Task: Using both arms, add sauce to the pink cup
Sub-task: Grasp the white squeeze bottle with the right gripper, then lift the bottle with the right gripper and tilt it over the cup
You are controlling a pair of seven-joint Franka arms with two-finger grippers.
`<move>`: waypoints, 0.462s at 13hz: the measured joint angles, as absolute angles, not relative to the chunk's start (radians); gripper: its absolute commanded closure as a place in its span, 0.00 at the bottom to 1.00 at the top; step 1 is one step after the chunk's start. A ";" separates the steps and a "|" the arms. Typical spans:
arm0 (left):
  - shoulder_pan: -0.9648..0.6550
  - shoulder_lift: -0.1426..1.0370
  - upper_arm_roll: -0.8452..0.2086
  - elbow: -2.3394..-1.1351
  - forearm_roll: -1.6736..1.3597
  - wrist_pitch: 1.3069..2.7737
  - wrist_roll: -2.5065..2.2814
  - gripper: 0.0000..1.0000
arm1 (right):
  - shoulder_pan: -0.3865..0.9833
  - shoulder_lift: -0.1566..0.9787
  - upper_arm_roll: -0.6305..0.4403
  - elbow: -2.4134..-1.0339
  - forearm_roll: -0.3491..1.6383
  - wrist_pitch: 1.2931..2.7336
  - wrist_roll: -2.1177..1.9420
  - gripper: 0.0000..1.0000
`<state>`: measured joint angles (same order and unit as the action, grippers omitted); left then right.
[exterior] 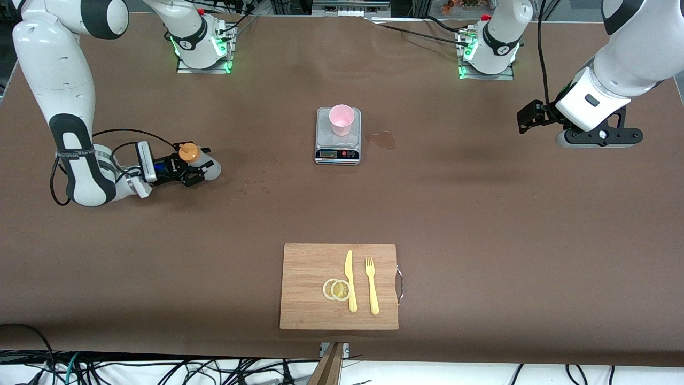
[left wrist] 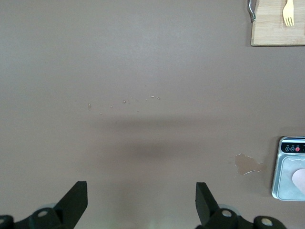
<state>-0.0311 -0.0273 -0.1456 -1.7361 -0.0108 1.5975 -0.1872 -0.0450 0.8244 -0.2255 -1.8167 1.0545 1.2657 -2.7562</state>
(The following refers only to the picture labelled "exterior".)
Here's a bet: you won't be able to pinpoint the yellow plastic fork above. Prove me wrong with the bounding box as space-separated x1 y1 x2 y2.
365 257 380 315

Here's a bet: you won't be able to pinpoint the translucent sauce bottle orange cap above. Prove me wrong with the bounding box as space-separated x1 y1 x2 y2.
178 142 222 182

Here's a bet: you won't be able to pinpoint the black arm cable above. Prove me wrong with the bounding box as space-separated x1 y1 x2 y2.
50 128 178 207
536 0 561 116

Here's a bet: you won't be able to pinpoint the silver digital kitchen scale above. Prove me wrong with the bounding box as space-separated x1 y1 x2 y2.
314 107 362 166

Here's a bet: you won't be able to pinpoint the yellow plastic knife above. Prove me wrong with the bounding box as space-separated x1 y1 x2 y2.
344 250 357 313

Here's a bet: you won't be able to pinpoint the brown liquid puddle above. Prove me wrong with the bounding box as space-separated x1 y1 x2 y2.
365 132 397 151

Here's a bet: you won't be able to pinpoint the thick black floor cable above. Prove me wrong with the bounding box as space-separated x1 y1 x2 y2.
0 323 55 385

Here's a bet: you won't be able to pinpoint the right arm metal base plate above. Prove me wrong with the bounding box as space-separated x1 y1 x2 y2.
176 24 234 74

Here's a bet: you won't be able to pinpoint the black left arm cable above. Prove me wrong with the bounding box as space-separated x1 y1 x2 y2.
536 0 561 116

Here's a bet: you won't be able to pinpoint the pink plastic cup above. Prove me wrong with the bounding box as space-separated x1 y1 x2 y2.
329 104 355 136

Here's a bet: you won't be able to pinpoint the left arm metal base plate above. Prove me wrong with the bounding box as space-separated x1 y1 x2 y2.
458 29 515 81

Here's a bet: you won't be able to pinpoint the bamboo cutting board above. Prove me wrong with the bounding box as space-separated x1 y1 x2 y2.
279 243 399 330

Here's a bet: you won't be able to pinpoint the wooden post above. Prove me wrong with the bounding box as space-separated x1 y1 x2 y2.
307 342 345 385

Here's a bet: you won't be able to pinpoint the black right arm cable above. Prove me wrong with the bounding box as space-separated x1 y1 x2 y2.
50 128 178 207

